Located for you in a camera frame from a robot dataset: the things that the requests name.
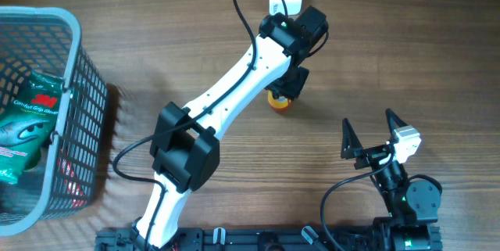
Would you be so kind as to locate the grey plastic mesh basket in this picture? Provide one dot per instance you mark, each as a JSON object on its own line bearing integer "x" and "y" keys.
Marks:
{"x": 48, "y": 41}

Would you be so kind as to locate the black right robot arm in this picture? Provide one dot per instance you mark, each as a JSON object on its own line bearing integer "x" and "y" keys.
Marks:
{"x": 412, "y": 202}

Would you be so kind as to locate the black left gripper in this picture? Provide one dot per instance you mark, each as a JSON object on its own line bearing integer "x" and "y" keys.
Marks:
{"x": 294, "y": 90}

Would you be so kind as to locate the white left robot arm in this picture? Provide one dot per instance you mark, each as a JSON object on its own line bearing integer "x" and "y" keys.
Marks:
{"x": 186, "y": 143}

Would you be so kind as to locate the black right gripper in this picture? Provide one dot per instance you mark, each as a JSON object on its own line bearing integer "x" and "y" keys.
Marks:
{"x": 351, "y": 144}

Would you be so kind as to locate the orange sauce bottle green cap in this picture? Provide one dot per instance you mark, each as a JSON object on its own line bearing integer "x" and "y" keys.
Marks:
{"x": 279, "y": 105}

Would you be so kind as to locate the green 3M gloves package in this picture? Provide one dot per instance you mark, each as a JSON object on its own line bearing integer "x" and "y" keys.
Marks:
{"x": 27, "y": 123}

